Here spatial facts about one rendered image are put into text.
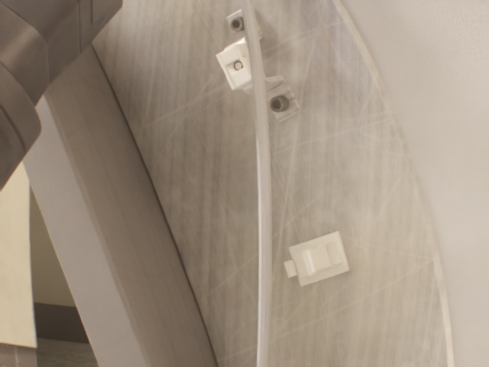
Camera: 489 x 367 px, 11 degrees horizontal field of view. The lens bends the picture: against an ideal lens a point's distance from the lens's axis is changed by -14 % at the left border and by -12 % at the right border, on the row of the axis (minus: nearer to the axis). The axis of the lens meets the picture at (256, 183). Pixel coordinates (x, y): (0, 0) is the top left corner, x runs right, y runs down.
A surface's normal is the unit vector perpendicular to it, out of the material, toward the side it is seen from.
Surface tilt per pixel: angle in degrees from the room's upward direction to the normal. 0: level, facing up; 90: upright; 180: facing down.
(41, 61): 113
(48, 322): 90
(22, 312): 90
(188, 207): 90
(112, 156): 59
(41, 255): 90
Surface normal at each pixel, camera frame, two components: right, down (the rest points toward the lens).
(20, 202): 0.18, 0.18
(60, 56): 0.76, 0.62
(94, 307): -0.50, 0.12
